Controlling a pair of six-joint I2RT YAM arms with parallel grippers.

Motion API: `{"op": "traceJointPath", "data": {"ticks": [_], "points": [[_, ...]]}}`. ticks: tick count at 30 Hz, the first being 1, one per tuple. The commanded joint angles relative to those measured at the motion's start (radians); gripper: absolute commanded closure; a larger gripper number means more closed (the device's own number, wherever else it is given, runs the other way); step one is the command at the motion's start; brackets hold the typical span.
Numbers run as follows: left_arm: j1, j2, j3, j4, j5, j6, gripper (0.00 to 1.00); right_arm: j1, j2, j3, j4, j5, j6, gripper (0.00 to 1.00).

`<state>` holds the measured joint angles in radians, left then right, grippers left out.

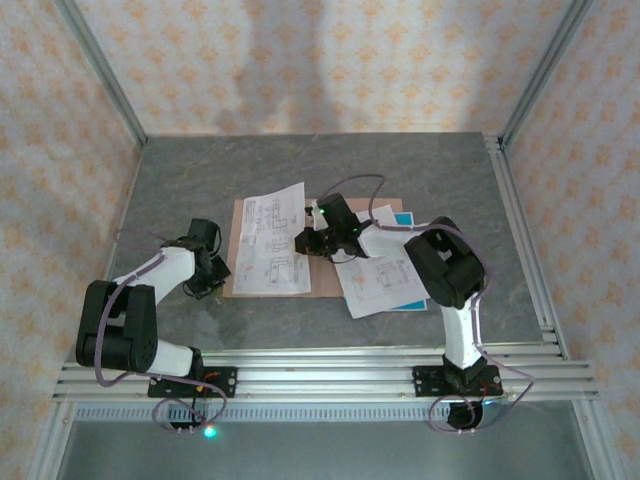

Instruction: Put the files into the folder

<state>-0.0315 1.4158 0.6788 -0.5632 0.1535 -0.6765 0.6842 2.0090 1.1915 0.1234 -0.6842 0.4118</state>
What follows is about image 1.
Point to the brown cardboard folder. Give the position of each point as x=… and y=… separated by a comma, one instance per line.
x=325, y=280

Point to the printed drawing paper sheet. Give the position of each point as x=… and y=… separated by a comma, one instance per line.
x=365, y=295
x=260, y=250

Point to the blue paper sheet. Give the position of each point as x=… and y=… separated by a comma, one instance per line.
x=407, y=218

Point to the grey metal lower panel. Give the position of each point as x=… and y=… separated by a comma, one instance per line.
x=325, y=452

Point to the aluminium side frame rail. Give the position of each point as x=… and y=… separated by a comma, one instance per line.
x=525, y=240
x=112, y=240

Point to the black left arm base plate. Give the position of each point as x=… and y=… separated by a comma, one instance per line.
x=222, y=382

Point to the aluminium front frame rail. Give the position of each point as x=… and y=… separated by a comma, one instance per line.
x=325, y=375

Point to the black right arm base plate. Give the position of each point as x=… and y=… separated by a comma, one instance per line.
x=427, y=382

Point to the aluminium frame post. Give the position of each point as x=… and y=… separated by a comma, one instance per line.
x=545, y=70
x=105, y=75

